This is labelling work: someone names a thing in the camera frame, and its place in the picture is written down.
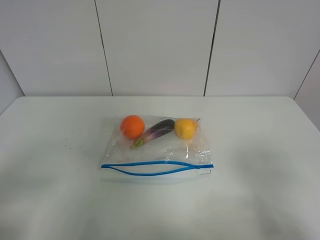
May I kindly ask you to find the purple eggplant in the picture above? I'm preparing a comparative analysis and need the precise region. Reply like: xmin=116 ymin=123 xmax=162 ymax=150
xmin=131 ymin=119 xmax=175 ymax=150

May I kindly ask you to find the orange fruit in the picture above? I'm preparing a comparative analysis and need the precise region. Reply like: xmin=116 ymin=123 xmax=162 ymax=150
xmin=120 ymin=115 xmax=145 ymax=140

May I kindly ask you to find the clear zip bag blue zipper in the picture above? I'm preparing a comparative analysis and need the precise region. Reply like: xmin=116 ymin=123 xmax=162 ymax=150
xmin=99 ymin=115 xmax=214 ymax=180

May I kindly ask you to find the yellow pear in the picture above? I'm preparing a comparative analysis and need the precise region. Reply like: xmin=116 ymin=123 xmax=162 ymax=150
xmin=174 ymin=118 xmax=198 ymax=140

